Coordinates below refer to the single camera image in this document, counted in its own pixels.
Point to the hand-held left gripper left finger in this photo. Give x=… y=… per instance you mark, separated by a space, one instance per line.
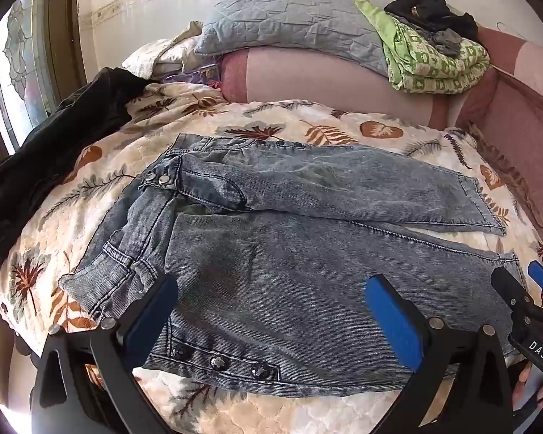
x=150 y=321

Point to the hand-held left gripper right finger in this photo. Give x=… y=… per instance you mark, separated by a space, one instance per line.
x=391 y=321

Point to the grey-blue denim pants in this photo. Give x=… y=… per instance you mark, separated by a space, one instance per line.
x=298 y=257

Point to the person's right hand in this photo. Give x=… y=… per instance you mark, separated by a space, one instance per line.
x=522 y=384

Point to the leaf print quilt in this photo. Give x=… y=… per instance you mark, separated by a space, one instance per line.
x=131 y=176

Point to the black jacket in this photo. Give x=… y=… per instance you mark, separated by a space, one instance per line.
x=59 y=144

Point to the green patterned blanket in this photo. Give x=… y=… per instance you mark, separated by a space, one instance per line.
x=425 y=65

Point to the pink bolster cushion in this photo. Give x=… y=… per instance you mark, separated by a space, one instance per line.
x=307 y=88

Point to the purple plastic packet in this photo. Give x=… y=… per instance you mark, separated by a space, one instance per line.
x=194 y=76

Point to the grey cloth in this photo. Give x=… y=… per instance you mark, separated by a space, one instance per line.
x=445 y=43

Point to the white crumpled cloth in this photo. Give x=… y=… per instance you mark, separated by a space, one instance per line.
x=163 y=56

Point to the stained glass window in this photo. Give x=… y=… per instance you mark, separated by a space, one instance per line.
x=22 y=68

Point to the black garment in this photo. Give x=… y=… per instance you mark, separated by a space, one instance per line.
x=434 y=11

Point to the grey-blue quilted pillow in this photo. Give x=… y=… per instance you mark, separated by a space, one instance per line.
x=289 y=22

